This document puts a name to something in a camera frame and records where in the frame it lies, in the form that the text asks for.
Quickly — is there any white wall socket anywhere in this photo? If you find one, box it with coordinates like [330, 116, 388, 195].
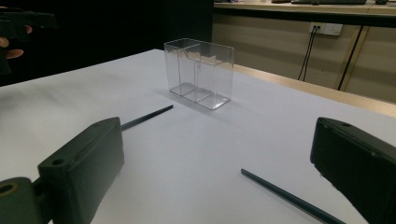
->
[308, 21, 344, 36]

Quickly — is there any black desk leg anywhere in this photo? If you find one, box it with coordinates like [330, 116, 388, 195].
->
[337, 25, 365, 91]

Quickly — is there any clear plastic pen holder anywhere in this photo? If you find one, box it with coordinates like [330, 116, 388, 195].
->
[163, 37, 235, 111]

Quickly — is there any dark pencil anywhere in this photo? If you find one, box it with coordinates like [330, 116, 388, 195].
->
[240, 168, 347, 224]
[120, 105, 175, 132]

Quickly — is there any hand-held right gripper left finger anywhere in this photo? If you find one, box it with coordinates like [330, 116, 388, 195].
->
[36, 116, 125, 224]

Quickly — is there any wooden background desk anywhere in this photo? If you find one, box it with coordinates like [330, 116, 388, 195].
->
[213, 0, 396, 29]

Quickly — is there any white table mat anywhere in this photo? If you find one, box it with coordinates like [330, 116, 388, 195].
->
[0, 49, 396, 224]

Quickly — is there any black keyboard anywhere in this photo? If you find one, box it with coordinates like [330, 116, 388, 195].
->
[290, 0, 368, 6]

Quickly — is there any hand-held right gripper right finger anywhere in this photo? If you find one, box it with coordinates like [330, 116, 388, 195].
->
[310, 117, 396, 224]

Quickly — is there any black curtain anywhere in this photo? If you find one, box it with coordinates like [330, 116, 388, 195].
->
[0, 0, 215, 88]

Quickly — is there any black wall cable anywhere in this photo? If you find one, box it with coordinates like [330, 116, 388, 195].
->
[302, 27, 321, 82]
[297, 27, 318, 81]

